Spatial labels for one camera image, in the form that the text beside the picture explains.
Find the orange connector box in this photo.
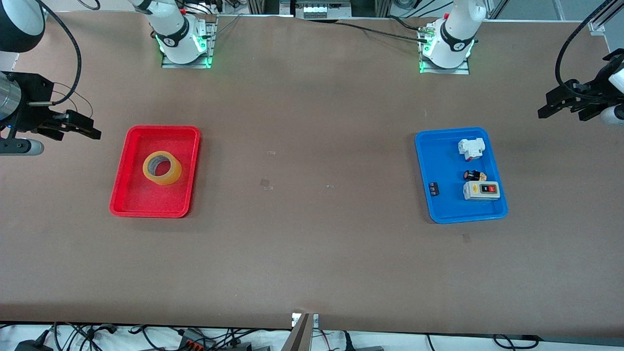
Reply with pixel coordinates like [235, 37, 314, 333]
[176, 329, 215, 351]

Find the aluminium profile bar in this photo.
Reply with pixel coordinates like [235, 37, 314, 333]
[282, 313, 312, 351]

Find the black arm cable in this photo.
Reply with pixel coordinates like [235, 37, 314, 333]
[28, 0, 82, 106]
[556, 0, 616, 97]

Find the black looped floor cable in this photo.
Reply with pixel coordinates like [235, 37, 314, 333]
[492, 334, 542, 350]

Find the slanted aluminium frame profile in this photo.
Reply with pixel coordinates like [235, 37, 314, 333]
[588, 0, 624, 36]

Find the short black table cable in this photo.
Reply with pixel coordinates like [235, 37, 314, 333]
[388, 15, 425, 33]

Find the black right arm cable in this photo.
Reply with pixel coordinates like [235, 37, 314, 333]
[28, 0, 82, 106]

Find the long black table cable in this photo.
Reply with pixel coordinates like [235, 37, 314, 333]
[335, 21, 429, 42]

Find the metal device with ports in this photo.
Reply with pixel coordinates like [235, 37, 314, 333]
[291, 0, 352, 19]

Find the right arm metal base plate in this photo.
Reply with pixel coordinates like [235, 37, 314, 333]
[161, 15, 217, 69]

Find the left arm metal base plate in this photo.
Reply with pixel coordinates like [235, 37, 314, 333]
[420, 58, 470, 75]

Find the red plastic tray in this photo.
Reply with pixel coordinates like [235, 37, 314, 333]
[109, 125, 201, 218]

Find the blue plastic tray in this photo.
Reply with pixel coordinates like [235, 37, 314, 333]
[415, 127, 509, 225]

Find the yellow tape roll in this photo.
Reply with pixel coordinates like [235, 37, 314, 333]
[142, 151, 182, 186]

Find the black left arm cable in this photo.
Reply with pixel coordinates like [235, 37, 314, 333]
[556, 0, 616, 97]

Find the white electrical plug block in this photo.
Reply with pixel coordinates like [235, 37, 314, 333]
[458, 138, 486, 161]

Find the grey switch box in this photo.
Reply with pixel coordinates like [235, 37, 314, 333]
[463, 181, 501, 201]

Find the black power adapter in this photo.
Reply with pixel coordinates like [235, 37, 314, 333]
[15, 331, 53, 351]

